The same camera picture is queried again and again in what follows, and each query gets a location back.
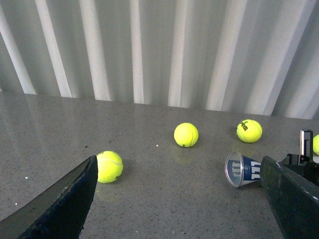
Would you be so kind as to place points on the Wilson 3 tennis ball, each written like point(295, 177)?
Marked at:
point(316, 144)

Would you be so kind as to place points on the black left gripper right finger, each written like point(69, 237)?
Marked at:
point(293, 194)

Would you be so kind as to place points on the plain centre tennis ball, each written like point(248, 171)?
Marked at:
point(249, 131)

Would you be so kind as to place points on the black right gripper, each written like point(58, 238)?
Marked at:
point(303, 163)

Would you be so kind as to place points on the tennis ball with dark logo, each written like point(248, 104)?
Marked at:
point(186, 135)

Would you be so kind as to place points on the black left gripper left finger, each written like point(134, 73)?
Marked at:
point(60, 211)

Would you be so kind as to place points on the far left tennis ball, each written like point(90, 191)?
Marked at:
point(110, 166)

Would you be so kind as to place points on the white pleated curtain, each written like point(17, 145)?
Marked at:
point(243, 56)

